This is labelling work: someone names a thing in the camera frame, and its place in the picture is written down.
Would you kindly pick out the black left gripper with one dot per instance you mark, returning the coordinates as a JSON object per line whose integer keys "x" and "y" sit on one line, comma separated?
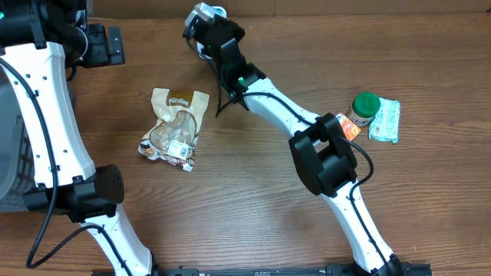
{"x": 105, "y": 55}

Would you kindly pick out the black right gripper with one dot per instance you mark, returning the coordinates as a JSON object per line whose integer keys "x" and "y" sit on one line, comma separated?
{"x": 238, "y": 31}

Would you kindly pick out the beige dried mushroom bag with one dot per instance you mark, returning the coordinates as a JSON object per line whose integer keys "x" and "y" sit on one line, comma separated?
{"x": 174, "y": 137}

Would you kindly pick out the green capped clear bottle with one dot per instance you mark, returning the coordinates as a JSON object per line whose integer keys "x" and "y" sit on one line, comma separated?
{"x": 363, "y": 108}

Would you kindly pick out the orange tissue pack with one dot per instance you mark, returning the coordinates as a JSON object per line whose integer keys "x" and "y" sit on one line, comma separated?
{"x": 350, "y": 129}

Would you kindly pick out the teal wet wipes pack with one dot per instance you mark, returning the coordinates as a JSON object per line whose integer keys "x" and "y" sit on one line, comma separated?
{"x": 385, "y": 125}

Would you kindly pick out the teal tissue pack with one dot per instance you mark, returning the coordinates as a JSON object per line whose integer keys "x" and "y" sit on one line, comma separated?
{"x": 220, "y": 11}

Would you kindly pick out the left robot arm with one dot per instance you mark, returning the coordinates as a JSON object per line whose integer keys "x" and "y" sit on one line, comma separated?
{"x": 42, "y": 45}

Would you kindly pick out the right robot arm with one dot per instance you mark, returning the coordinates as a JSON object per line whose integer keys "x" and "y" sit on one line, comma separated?
{"x": 323, "y": 156}

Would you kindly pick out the white barcode scanner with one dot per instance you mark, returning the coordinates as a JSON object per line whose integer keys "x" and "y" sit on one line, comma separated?
{"x": 205, "y": 36}

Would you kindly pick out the grey plastic mesh basket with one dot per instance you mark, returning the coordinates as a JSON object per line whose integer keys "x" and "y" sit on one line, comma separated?
{"x": 17, "y": 161}

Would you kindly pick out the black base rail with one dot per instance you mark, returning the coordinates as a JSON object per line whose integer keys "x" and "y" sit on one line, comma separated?
{"x": 330, "y": 270}

